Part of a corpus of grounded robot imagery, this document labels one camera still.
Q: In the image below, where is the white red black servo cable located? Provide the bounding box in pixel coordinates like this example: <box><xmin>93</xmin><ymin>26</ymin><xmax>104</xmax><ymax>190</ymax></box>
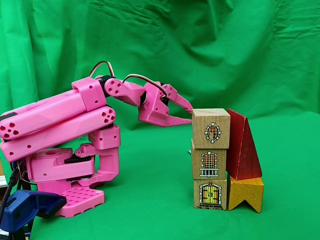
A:
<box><xmin>89</xmin><ymin>61</ymin><xmax>116</xmax><ymax>81</ymax></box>
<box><xmin>122</xmin><ymin>74</ymin><xmax>168</xmax><ymax>97</ymax></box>

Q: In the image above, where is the black power cable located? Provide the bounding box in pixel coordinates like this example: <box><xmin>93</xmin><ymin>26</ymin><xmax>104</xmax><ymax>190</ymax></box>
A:
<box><xmin>0</xmin><ymin>168</ymin><xmax>20</xmax><ymax>216</ymax></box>

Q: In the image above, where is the wooden block with door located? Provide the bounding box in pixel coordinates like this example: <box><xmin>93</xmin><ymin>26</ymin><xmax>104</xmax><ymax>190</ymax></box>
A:
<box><xmin>192</xmin><ymin>178</ymin><xmax>228</xmax><ymax>210</ymax></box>

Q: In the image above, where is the blue clamp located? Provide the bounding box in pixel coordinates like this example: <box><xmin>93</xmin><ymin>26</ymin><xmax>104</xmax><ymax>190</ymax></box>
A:
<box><xmin>0</xmin><ymin>189</ymin><xmax>68</xmax><ymax>233</ymax></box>

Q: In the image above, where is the yellow notched wooden block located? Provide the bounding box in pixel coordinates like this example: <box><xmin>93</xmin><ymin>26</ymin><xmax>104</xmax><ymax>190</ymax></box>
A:
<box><xmin>227</xmin><ymin>176</ymin><xmax>265</xmax><ymax>213</ymax></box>

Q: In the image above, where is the controller board with wires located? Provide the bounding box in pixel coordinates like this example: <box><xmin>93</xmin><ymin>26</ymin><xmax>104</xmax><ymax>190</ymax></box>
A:
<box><xmin>10</xmin><ymin>159</ymin><xmax>28</xmax><ymax>181</ymax></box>

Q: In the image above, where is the wooden block with balcony window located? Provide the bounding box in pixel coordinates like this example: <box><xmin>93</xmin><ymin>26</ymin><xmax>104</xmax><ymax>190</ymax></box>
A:
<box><xmin>191</xmin><ymin>139</ymin><xmax>228</xmax><ymax>180</ymax></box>

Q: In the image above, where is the red triangular wooden block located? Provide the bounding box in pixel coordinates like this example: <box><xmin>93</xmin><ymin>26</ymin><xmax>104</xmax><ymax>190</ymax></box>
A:
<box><xmin>226</xmin><ymin>108</ymin><xmax>263</xmax><ymax>181</ymax></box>

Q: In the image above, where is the wooden block with oval window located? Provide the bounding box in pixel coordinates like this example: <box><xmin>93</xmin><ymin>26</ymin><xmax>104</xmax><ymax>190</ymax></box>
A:
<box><xmin>191</xmin><ymin>108</ymin><xmax>231</xmax><ymax>150</ymax></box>

